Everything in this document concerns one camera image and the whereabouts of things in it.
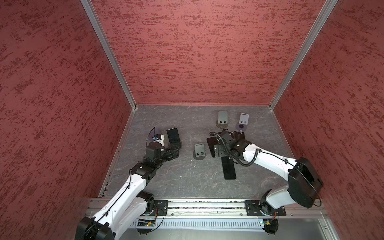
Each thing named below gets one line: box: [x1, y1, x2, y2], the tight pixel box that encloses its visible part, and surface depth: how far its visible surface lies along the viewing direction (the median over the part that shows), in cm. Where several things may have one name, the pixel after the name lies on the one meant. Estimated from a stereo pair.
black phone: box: [166, 127, 182, 149], surface depth 92 cm
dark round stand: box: [193, 143, 206, 160], surface depth 91 cm
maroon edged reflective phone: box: [221, 156, 237, 180], surface depth 89 cm
